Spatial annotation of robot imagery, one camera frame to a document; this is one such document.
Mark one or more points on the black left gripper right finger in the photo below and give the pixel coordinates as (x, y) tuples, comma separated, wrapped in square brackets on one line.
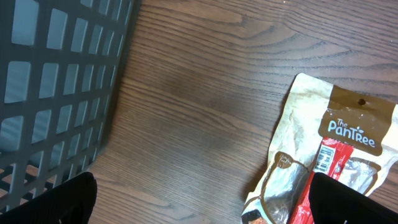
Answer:
[(331, 202)]

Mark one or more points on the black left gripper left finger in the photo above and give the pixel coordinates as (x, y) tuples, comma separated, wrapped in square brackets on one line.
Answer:
[(71, 202)]

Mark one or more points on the red white stick pack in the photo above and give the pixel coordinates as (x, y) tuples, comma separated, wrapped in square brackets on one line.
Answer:
[(331, 160)]

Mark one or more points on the brown white snack pouch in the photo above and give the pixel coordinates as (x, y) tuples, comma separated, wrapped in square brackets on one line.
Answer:
[(316, 109)]

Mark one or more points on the grey plastic basket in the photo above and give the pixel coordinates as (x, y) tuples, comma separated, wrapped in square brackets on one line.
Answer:
[(61, 62)]

